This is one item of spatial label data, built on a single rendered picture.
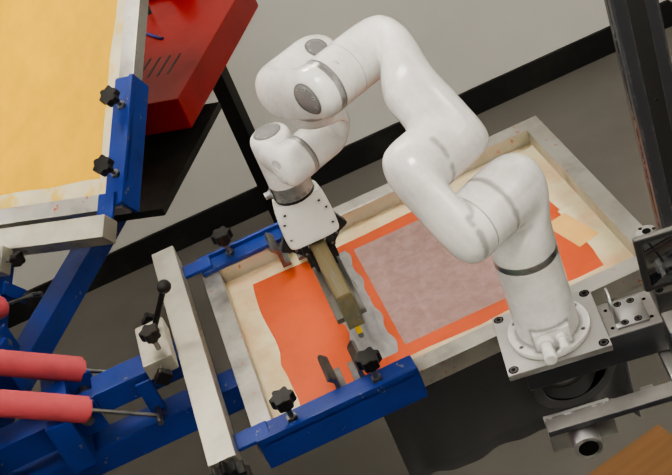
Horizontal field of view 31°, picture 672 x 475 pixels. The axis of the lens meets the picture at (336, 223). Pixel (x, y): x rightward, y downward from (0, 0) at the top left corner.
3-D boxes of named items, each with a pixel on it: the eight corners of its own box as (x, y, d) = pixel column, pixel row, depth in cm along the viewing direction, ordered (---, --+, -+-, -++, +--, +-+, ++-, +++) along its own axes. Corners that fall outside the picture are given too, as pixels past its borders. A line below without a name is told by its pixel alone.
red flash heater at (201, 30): (124, 38, 364) (106, 3, 357) (261, 10, 347) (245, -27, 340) (41, 158, 319) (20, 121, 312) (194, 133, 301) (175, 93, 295)
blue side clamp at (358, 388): (419, 378, 214) (408, 350, 210) (429, 395, 210) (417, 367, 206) (265, 450, 213) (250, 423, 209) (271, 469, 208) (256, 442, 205)
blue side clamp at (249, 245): (336, 224, 260) (325, 199, 256) (342, 236, 256) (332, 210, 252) (209, 282, 259) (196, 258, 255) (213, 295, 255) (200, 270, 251)
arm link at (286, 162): (323, 129, 203) (283, 162, 199) (343, 179, 209) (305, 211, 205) (268, 114, 214) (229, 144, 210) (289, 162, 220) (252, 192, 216)
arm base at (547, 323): (605, 358, 175) (583, 278, 167) (521, 383, 177) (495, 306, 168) (579, 292, 188) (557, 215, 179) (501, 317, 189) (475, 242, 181)
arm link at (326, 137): (309, 127, 189) (299, 197, 207) (366, 82, 194) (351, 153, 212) (271, 94, 191) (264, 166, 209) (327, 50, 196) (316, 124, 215)
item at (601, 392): (619, 387, 244) (581, 253, 224) (639, 414, 237) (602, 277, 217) (413, 484, 242) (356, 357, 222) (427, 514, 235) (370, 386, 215)
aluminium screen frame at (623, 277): (539, 129, 261) (535, 115, 259) (674, 270, 212) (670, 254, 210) (206, 282, 257) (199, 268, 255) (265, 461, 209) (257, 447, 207)
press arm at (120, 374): (183, 357, 233) (172, 338, 230) (188, 375, 228) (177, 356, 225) (100, 395, 232) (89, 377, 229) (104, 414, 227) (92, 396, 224)
